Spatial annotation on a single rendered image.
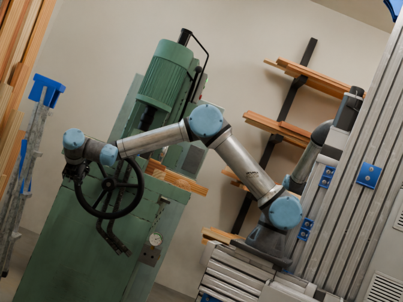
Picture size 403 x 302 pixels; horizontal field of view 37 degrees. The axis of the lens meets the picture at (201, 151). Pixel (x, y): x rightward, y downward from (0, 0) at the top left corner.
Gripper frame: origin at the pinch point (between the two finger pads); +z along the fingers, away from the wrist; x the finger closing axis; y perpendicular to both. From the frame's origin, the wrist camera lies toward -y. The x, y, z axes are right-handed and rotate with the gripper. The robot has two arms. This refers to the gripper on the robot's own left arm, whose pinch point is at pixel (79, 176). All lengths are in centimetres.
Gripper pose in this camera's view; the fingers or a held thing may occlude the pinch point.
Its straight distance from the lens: 247.6
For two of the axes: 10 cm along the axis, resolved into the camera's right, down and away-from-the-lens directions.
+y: -2.8, 8.2, -5.0
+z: -1.4, 4.8, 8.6
